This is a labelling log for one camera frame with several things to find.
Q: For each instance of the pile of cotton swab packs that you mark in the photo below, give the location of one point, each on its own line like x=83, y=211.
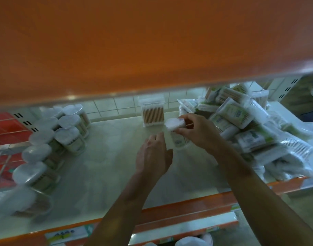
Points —
x=248, y=135

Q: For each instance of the person's right forearm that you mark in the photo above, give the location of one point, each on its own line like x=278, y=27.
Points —
x=269, y=202

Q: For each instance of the person's left hand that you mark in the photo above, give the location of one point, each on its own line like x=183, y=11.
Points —
x=154, y=158

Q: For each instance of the price label green arrow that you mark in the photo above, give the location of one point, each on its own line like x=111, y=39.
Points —
x=66, y=234

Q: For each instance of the white shelf board orange rim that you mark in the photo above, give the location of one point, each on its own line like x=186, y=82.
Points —
x=156, y=43
x=184, y=222

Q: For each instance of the white slotted shelf post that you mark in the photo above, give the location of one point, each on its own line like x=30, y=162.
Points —
x=25, y=120

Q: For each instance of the white shelf orange rail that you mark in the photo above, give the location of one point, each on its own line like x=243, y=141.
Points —
x=102, y=163

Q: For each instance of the person's left forearm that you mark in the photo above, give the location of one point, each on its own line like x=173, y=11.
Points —
x=120, y=210

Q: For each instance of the person's white garment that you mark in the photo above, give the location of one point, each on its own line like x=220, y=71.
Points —
x=192, y=240

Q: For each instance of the person's right hand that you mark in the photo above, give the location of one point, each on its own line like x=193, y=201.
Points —
x=205, y=135

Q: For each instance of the white slotted end post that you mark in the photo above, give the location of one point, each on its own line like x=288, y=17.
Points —
x=284, y=89

